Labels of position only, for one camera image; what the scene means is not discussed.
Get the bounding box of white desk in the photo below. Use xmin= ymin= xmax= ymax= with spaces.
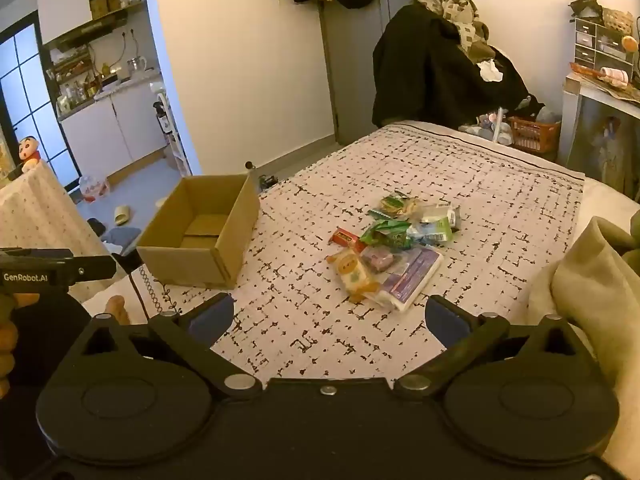
xmin=557 ymin=72 xmax=640 ymax=171

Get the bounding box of white kitchen cabinet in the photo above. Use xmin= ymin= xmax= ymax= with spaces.
xmin=57 ymin=72 xmax=168 ymax=176

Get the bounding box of small clear plastic snack packet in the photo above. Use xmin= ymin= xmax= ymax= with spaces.
xmin=362 ymin=246 xmax=403 ymax=273

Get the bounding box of person's left hand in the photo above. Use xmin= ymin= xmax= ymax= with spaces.
xmin=0 ymin=292 xmax=41 ymax=398

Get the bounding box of cartoon doll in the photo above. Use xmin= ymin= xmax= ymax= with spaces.
xmin=17 ymin=135 xmax=43 ymax=171

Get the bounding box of black framed window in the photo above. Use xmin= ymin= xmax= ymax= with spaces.
xmin=0 ymin=12 xmax=81 ymax=191

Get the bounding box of beige blanket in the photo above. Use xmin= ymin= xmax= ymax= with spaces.
xmin=527 ymin=210 xmax=640 ymax=461

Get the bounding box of orange plastic basket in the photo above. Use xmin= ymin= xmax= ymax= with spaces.
xmin=507 ymin=116 xmax=561 ymax=155

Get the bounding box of red orange snack bar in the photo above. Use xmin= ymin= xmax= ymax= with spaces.
xmin=332 ymin=227 xmax=368 ymax=253

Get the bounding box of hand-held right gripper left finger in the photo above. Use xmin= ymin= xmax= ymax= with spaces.
xmin=75 ymin=292 xmax=263 ymax=401

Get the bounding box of brown cardboard box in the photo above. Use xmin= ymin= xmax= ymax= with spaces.
xmin=136 ymin=174 xmax=262 ymax=291

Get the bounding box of framed painting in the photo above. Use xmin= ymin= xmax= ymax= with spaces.
xmin=567 ymin=95 xmax=640 ymax=201

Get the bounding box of red white plastic bag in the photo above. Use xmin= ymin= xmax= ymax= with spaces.
xmin=79 ymin=174 xmax=110 ymax=203

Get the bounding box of yellow snack packet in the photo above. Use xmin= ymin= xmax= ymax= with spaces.
xmin=327 ymin=249 xmax=383 ymax=306

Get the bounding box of grey door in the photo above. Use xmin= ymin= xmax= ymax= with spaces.
xmin=317 ymin=0 xmax=436 ymax=146

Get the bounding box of grey drawer organizer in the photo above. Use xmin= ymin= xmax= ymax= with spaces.
xmin=574 ymin=16 xmax=636 ymax=72

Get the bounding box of green trimmed cookie packet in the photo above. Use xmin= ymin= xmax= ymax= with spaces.
xmin=367 ymin=192 xmax=421 ymax=218

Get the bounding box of bright green snack packet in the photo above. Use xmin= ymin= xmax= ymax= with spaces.
xmin=360 ymin=219 xmax=416 ymax=252

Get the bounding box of white upper cabinet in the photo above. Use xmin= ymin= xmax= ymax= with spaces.
xmin=35 ymin=0 xmax=93 ymax=46

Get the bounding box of checked scarf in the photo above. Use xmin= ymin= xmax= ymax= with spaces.
xmin=412 ymin=0 xmax=493 ymax=61

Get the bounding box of woven basket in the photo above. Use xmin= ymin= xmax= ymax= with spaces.
xmin=602 ymin=7 xmax=635 ymax=36

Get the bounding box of grey blue cushion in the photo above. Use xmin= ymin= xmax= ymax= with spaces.
xmin=102 ymin=226 xmax=143 ymax=253

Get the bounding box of white storage rack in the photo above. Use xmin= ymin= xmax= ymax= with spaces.
xmin=152 ymin=80 xmax=193 ymax=176

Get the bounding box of floral tablecloth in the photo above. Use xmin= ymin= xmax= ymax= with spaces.
xmin=0 ymin=160 xmax=126 ymax=306

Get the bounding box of black coat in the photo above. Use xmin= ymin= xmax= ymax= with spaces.
xmin=371 ymin=5 xmax=546 ymax=131

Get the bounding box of dark green pouch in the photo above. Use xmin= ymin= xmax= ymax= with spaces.
xmin=569 ymin=0 xmax=605 ymax=21

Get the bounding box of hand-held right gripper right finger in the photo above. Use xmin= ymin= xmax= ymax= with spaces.
xmin=395 ymin=294 xmax=583 ymax=401

